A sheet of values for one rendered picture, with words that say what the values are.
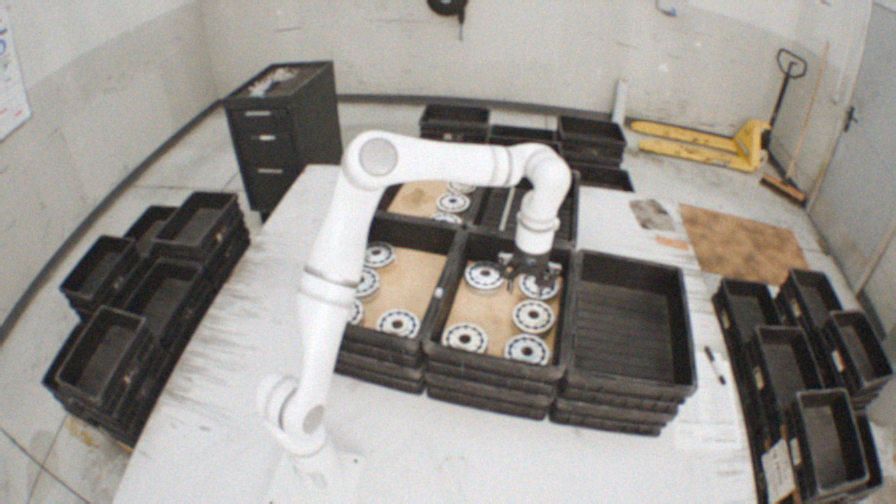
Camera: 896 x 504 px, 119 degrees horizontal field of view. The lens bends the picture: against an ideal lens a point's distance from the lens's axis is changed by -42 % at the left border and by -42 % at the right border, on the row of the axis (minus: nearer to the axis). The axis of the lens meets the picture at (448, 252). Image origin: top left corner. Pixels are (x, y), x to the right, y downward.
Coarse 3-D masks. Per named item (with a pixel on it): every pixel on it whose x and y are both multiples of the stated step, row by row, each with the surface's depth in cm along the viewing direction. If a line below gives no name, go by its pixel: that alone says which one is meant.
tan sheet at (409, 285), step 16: (400, 256) 126; (416, 256) 126; (432, 256) 126; (400, 272) 121; (416, 272) 121; (432, 272) 121; (384, 288) 116; (400, 288) 116; (416, 288) 116; (432, 288) 116; (368, 304) 112; (384, 304) 112; (400, 304) 112; (416, 304) 112; (368, 320) 108
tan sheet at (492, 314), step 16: (464, 272) 121; (464, 288) 116; (464, 304) 112; (480, 304) 112; (496, 304) 112; (512, 304) 112; (448, 320) 108; (464, 320) 108; (480, 320) 108; (496, 320) 108; (496, 336) 104; (512, 336) 104; (496, 352) 101
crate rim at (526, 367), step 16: (464, 240) 115; (512, 240) 116; (448, 272) 106; (448, 288) 103; (432, 320) 95; (432, 352) 91; (448, 352) 89; (464, 352) 89; (480, 352) 89; (560, 352) 89; (512, 368) 87; (528, 368) 86; (544, 368) 86; (560, 368) 85
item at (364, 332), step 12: (384, 216) 123; (396, 216) 123; (444, 228) 119; (456, 228) 119; (456, 240) 115; (444, 264) 108; (444, 276) 105; (432, 300) 99; (348, 324) 94; (420, 324) 94; (360, 336) 94; (372, 336) 93; (384, 336) 92; (396, 336) 92; (420, 336) 92; (408, 348) 92
